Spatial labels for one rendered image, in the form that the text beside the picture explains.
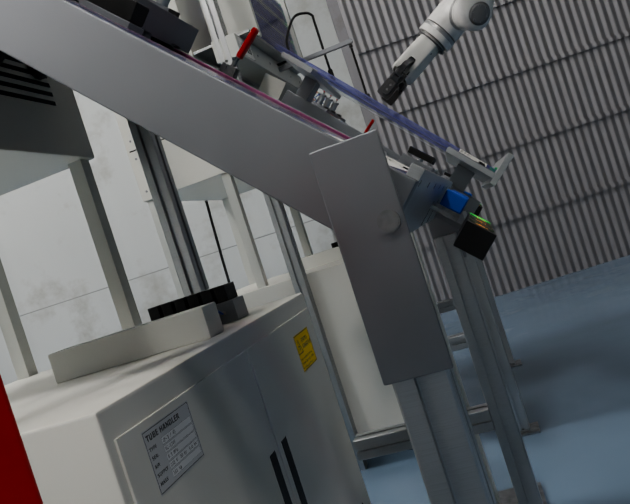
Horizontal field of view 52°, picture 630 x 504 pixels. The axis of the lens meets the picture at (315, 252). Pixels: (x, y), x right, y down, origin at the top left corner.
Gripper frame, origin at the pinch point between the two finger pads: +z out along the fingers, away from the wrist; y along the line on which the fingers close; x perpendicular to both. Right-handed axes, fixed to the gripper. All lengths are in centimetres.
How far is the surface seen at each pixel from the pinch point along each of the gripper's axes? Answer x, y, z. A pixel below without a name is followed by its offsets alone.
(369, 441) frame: 46, 34, 52
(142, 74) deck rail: 2, 104, 17
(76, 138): -35, 37, 46
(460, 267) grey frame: 36, 35, 16
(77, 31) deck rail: -5, 104, 18
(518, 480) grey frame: 69, 35, 38
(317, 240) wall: -21, -279, 86
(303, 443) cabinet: 35, 59, 51
